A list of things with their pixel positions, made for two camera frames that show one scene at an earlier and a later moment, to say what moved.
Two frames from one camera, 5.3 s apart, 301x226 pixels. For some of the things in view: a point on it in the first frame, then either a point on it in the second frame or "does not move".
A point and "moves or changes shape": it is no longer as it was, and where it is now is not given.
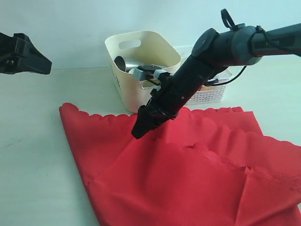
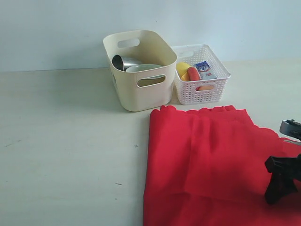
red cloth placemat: x=211 y=167 moves or changes shape
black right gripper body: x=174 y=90 -> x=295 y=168
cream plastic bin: x=138 y=48 does not move
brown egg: x=205 y=88 does not move
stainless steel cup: x=120 y=62 moves or changes shape
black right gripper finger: x=146 y=121 -> x=284 y=167
